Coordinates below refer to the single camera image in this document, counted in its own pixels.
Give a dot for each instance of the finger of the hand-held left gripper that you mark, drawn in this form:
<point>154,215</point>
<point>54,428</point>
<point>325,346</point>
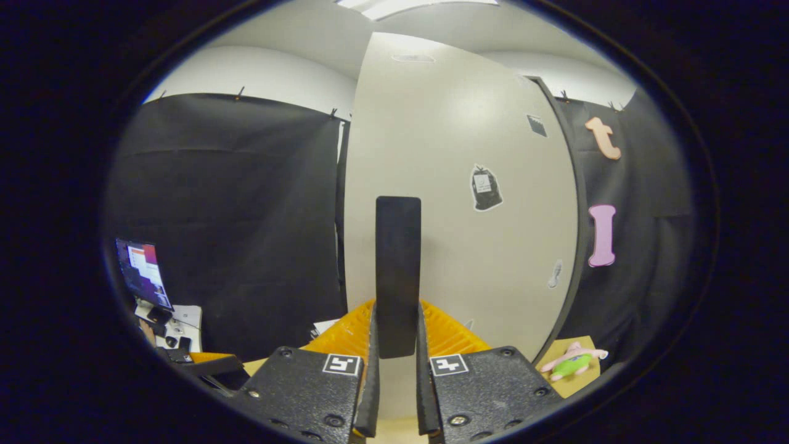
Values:
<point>212,365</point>

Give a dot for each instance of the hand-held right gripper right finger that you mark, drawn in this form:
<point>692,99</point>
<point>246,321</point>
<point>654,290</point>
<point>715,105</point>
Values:
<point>423,394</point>

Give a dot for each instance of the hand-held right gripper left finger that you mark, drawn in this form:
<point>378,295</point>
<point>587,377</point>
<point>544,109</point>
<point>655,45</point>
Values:
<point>373,394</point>

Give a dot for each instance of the beige cabinet door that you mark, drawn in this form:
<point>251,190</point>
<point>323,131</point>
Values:
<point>468,259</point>

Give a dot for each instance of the black computer mouse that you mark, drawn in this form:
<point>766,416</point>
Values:
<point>171,341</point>

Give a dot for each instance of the white side desk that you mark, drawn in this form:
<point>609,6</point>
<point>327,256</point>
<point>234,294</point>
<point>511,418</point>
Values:
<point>188,320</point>

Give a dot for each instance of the computer monitor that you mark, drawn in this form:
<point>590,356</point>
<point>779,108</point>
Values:
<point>145,271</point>

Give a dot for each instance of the black backdrop cloth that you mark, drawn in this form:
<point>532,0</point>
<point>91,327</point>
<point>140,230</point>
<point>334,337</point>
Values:
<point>246,216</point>

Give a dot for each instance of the green and pink plush toy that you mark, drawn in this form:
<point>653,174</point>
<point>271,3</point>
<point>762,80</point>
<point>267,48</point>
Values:
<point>573,364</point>

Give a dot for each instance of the ceiling light panel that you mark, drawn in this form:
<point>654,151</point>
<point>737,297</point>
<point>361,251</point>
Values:
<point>400,6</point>

